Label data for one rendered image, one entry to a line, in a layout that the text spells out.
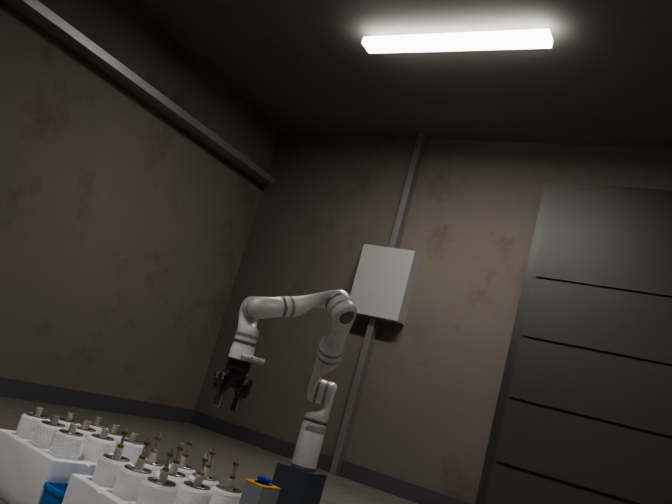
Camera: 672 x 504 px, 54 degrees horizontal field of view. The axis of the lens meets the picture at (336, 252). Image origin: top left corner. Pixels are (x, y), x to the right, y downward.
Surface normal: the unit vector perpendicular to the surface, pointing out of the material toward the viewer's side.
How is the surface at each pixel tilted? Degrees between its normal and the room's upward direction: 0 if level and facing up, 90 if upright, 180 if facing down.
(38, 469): 90
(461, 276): 90
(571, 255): 90
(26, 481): 90
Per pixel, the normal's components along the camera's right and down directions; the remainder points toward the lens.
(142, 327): 0.85, 0.13
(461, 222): -0.46, -0.31
